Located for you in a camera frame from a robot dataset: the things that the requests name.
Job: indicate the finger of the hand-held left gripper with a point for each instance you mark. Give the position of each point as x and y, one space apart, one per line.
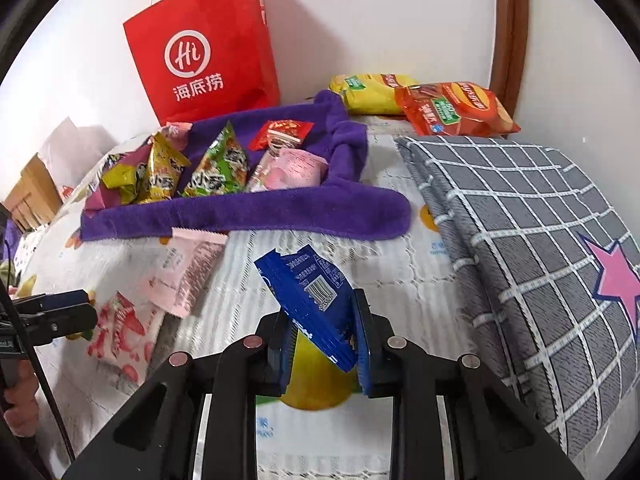
65 322
60 297

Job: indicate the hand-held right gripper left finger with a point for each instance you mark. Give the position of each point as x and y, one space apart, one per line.
280 360

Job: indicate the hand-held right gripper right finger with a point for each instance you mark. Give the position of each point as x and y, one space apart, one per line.
362 350

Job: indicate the blue snack packet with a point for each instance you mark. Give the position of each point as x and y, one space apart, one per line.
310 300

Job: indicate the yellow triangular snack packet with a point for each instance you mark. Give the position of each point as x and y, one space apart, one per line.
165 167
120 182

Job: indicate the purple towel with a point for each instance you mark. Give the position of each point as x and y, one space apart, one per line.
250 210

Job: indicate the magenta snack packet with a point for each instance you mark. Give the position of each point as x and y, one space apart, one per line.
175 132

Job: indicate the green snack packet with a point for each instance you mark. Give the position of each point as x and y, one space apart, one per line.
220 165

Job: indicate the small red snack packet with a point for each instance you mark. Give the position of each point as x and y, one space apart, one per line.
282 132

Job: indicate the person's left hand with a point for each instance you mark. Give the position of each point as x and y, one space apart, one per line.
22 405

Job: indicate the strawberry print snack packet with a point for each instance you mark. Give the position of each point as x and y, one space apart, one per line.
125 335

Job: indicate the fruit print tablecloth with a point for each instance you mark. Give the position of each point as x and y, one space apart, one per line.
400 285

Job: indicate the pale pink snack packet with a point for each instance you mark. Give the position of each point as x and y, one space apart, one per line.
187 270

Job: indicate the white plastic bag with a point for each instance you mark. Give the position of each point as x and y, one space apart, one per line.
75 150

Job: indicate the grey checked cloth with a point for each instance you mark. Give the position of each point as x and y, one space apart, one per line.
525 240

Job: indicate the yellow chip bag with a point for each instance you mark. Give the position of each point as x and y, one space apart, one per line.
372 92

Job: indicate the red chip bag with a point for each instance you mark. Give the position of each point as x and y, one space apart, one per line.
455 107

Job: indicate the red paper bag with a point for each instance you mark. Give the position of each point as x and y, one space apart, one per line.
200 60

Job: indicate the brown door frame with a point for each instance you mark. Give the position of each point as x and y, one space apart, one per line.
510 35

